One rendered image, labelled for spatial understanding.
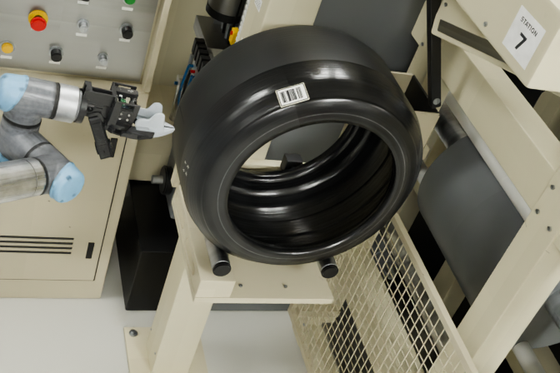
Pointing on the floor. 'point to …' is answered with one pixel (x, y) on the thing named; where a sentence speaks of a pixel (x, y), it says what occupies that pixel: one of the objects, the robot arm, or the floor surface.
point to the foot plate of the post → (138, 347)
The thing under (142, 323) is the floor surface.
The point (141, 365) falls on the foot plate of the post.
